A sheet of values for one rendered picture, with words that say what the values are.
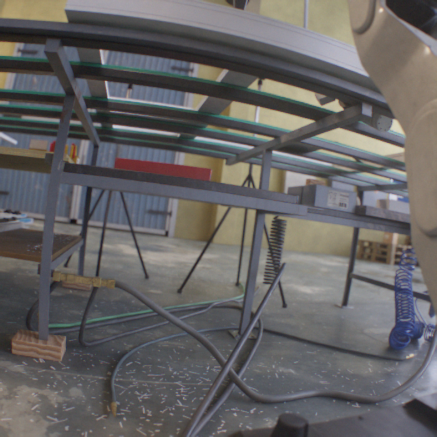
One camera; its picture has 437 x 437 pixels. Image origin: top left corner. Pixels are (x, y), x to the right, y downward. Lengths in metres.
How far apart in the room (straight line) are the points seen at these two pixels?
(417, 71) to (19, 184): 7.31
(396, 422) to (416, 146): 0.44
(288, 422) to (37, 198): 7.15
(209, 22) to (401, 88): 0.42
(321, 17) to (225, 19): 9.06
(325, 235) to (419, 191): 8.05
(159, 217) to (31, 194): 2.66
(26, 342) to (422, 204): 1.05
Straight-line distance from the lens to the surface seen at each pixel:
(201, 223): 7.40
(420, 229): 0.42
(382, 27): 0.59
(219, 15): 0.80
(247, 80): 1.02
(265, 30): 0.81
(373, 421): 0.64
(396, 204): 1.90
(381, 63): 0.59
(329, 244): 8.53
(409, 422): 0.66
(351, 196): 1.74
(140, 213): 7.17
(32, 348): 1.15
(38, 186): 7.41
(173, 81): 1.02
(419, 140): 0.44
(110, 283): 1.13
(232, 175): 7.15
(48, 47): 0.83
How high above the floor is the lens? 0.48
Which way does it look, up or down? 1 degrees down
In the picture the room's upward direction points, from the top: 7 degrees clockwise
